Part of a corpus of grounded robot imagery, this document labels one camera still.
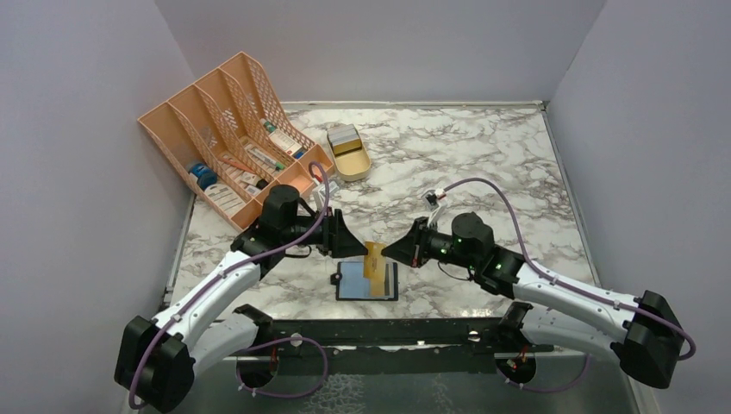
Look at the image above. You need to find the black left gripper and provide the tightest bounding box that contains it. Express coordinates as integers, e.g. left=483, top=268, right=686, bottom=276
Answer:
left=282, top=205, right=368, bottom=258

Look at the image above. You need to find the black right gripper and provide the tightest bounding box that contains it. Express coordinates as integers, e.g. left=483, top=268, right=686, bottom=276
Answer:
left=382, top=216, right=478, bottom=270

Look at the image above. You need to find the yellow credit card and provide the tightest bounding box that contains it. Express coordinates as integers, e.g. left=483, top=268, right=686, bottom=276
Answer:
left=370, top=276, right=397, bottom=301
left=363, top=241, right=387, bottom=283

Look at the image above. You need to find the black leather card holder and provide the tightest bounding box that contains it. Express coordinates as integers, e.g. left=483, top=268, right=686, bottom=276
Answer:
left=330, top=260, right=399, bottom=301

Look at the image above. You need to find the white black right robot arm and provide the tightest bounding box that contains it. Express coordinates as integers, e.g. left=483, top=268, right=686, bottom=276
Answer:
left=383, top=213, right=685, bottom=389

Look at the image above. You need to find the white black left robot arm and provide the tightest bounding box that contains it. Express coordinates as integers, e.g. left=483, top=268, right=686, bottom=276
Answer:
left=114, top=180, right=367, bottom=413

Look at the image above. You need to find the beige card tray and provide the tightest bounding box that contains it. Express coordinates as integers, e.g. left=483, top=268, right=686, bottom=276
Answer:
left=330, top=137, right=372, bottom=182

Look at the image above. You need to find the white label card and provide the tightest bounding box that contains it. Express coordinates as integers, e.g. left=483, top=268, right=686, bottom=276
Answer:
left=203, top=184, right=246, bottom=218

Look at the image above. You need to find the white glue stick box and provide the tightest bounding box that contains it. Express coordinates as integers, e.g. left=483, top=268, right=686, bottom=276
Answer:
left=259, top=118, right=305, bottom=159

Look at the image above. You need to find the orange pen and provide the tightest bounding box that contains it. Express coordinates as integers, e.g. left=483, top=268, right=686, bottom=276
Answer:
left=217, top=156, right=257, bottom=175

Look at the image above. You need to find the orange plastic desk organizer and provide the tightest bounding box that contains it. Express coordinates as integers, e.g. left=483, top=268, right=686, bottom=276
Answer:
left=138, top=52, right=334, bottom=231

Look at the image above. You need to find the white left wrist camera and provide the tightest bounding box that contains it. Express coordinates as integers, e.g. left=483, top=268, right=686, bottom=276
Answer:
left=312, top=179, right=340, bottom=210

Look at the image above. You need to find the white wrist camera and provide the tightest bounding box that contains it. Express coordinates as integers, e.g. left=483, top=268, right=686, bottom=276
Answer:
left=312, top=179, right=340, bottom=210
left=422, top=188, right=446, bottom=228

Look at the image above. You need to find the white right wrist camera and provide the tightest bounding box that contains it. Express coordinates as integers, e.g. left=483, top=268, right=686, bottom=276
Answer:
left=422, top=188, right=446, bottom=228

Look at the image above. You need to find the black mounting base rail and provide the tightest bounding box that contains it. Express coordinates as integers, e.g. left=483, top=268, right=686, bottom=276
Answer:
left=234, top=317, right=553, bottom=381

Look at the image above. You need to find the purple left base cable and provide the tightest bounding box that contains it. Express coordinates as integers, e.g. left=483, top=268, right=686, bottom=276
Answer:
left=234, top=336, right=330, bottom=400

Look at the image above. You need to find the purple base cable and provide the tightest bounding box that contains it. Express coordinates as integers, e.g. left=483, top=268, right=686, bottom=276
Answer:
left=234, top=336, right=330, bottom=400
left=494, top=354, right=590, bottom=395

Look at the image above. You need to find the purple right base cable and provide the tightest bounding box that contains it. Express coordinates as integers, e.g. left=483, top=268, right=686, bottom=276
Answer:
left=494, top=354, right=590, bottom=395

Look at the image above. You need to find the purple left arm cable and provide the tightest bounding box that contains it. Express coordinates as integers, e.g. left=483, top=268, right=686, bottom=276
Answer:
left=128, top=162, right=333, bottom=411

